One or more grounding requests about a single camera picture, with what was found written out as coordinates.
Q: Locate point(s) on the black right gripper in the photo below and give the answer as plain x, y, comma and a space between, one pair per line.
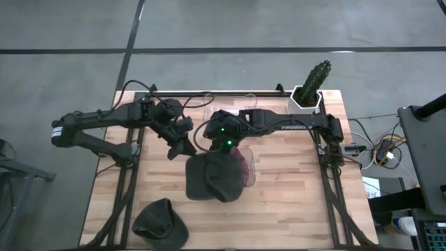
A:
223, 125

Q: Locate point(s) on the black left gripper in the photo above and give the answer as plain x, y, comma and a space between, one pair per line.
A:
174, 127

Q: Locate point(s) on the dark baseball cap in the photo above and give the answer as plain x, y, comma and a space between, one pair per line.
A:
216, 178
158, 226

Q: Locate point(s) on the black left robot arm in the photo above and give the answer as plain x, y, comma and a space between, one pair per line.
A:
101, 116

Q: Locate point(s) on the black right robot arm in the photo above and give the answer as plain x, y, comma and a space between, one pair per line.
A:
292, 123

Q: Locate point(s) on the maroon baseball cap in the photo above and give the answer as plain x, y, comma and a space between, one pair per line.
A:
244, 167

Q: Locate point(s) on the clear plastic bin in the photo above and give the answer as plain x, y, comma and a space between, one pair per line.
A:
251, 167

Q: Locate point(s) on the white hexagonal plant pot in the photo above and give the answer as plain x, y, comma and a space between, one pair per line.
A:
294, 102

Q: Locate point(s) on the green cactus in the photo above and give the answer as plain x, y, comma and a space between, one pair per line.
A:
315, 80

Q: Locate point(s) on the black power adapter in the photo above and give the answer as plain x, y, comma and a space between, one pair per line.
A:
354, 149

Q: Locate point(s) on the white paper sheet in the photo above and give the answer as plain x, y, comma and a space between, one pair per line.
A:
371, 186

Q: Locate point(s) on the grey flat stand panel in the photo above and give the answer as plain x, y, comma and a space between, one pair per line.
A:
423, 153

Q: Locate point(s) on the white bottle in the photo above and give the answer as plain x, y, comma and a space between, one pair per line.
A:
405, 226

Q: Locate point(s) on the black pole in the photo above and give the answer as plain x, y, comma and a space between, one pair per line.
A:
432, 106

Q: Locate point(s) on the dark mesh crate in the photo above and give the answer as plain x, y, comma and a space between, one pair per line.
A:
433, 237

